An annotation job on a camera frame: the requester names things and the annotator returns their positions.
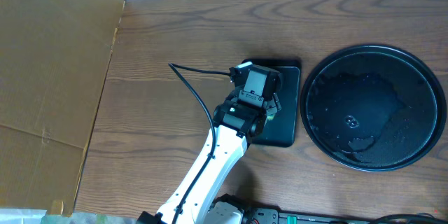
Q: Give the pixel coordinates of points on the brown cardboard panel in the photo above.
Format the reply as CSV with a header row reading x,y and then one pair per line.
x,y
54,58

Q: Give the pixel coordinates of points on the black rectangular water tray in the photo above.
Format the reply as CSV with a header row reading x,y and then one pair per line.
x,y
280,131

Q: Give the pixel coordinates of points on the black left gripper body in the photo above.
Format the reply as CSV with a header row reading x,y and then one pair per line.
x,y
274,104

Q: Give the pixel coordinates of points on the green scouring sponge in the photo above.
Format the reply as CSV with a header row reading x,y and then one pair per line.
x,y
270,117

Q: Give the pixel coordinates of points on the black round tray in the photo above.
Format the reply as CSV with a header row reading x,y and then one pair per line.
x,y
373,107

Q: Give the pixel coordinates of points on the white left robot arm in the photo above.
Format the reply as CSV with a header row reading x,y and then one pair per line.
x,y
194,200

